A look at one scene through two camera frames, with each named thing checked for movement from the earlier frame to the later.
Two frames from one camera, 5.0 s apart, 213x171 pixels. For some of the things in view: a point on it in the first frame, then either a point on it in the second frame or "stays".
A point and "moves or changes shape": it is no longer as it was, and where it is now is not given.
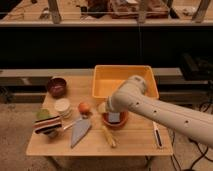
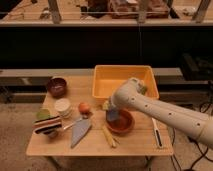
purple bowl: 57,87 stays
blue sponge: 114,117 stays
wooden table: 72,122 stays
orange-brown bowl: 115,125 moves or changes shape
